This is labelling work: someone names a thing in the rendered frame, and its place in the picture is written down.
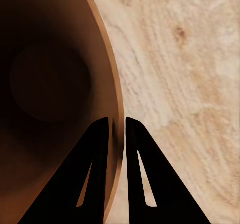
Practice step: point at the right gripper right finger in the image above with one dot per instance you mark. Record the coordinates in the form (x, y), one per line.
(175, 204)

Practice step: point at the trash can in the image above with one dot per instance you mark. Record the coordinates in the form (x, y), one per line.
(58, 75)

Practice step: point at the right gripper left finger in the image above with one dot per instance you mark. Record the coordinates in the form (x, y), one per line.
(56, 204)

